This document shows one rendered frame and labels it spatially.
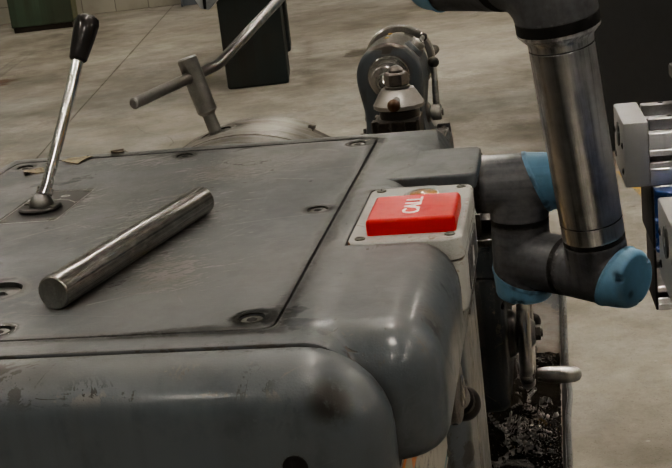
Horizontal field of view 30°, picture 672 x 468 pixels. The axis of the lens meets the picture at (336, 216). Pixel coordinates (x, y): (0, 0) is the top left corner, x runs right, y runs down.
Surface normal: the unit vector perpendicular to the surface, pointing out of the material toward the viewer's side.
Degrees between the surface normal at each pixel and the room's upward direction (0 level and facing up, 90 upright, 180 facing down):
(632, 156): 90
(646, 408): 0
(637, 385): 0
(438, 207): 0
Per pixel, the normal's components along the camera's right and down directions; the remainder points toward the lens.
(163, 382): -0.19, -0.48
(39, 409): -0.18, -0.05
